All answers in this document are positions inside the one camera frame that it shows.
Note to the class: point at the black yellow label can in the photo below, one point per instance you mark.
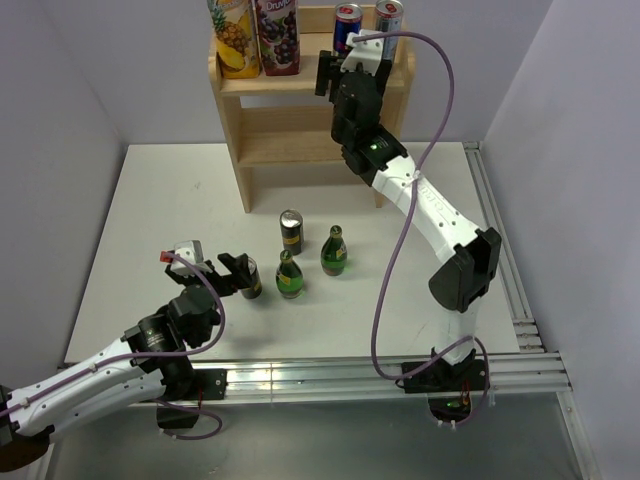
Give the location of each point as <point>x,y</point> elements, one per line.
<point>292,233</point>

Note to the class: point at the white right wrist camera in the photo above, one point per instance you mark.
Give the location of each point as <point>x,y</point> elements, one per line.
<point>367,50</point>

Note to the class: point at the purple grape juice carton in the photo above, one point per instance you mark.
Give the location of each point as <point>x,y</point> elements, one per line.
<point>278,36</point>

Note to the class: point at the aluminium frame rail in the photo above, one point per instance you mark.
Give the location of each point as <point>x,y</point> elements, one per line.
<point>311,388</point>

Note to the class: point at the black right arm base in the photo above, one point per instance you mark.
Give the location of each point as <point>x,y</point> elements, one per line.
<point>458,382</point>

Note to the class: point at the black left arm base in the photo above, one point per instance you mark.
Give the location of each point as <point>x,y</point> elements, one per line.
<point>206,384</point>

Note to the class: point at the yellow pineapple juice carton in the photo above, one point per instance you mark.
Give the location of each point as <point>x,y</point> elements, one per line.
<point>235,38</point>

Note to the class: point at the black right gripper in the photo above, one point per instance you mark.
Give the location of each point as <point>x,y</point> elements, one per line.
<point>328,70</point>

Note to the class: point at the light wooden shelf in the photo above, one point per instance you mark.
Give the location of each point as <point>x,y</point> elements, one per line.
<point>282,134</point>

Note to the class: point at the blue Red Bull can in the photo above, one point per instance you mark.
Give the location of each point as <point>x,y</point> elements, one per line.
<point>347,19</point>

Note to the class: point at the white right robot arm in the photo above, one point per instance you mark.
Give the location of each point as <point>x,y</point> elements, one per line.
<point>468,255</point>

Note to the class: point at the black gold band can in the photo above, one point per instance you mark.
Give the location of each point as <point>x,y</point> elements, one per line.
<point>255,286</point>

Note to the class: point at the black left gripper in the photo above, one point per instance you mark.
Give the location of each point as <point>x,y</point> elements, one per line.
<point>237,266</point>

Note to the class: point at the green perrier bottle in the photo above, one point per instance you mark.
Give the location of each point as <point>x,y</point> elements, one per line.
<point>334,252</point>
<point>289,276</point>

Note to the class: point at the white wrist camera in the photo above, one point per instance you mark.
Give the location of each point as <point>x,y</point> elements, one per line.
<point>367,50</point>
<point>191,251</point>

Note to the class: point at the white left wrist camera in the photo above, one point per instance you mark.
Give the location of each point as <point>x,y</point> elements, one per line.
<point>191,251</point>

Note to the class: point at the silver Red Bull can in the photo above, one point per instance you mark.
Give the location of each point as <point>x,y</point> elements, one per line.
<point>388,18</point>

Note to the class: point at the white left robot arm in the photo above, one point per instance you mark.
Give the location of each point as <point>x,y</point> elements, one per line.
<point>150,361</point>

